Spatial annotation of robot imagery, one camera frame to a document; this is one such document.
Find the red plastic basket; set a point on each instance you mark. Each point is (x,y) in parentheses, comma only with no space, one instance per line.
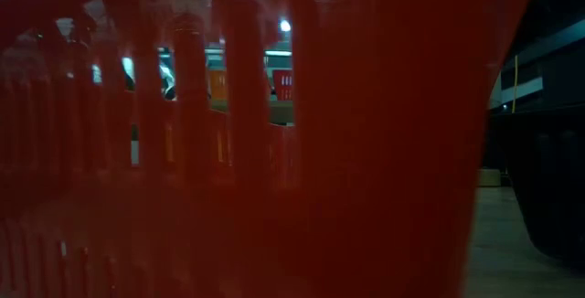
(388,152)
(278,92)

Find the blurry white background object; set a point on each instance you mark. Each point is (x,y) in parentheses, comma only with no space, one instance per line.
(166,76)

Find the black plastic basket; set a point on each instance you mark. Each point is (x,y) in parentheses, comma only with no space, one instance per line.
(557,188)

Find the bright ceiling light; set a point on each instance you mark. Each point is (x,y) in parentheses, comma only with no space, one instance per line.
(285,26)

